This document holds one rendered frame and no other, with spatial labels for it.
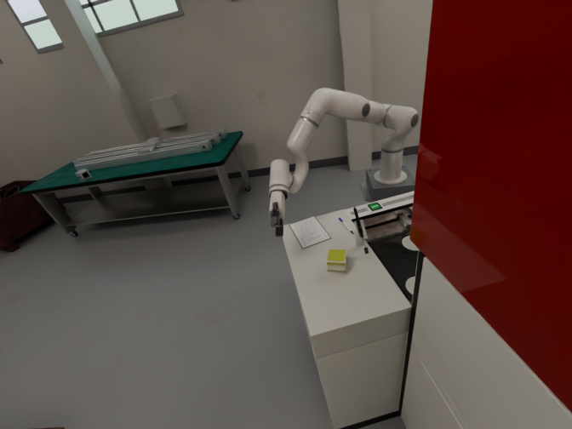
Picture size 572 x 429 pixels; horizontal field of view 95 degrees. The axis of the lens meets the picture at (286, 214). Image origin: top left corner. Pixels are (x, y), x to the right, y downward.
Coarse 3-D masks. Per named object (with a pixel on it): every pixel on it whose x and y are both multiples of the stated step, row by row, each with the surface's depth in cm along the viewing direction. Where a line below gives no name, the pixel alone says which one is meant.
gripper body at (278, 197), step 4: (272, 192) 106; (276, 192) 105; (280, 192) 105; (284, 192) 107; (272, 196) 105; (276, 196) 104; (280, 196) 104; (284, 196) 109; (272, 200) 103; (276, 200) 103; (280, 200) 103; (284, 200) 109; (280, 204) 102; (284, 204) 109; (272, 208) 102; (276, 208) 108; (280, 208) 102; (284, 208) 109; (280, 212) 102; (284, 212) 109; (280, 216) 106
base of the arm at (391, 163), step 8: (384, 152) 151; (400, 152) 148; (384, 160) 153; (392, 160) 150; (400, 160) 151; (384, 168) 156; (392, 168) 153; (400, 168) 155; (376, 176) 164; (384, 176) 159; (392, 176) 156; (400, 176) 159; (392, 184) 155
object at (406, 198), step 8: (408, 192) 140; (384, 200) 138; (392, 200) 137; (400, 200) 136; (408, 200) 134; (352, 208) 138; (360, 208) 137; (368, 208) 136; (384, 208) 133; (392, 208) 132; (352, 216) 132; (360, 216) 131
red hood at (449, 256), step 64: (448, 0) 42; (512, 0) 33; (448, 64) 45; (512, 64) 35; (448, 128) 49; (512, 128) 37; (448, 192) 54; (512, 192) 40; (448, 256) 59; (512, 256) 42; (512, 320) 46
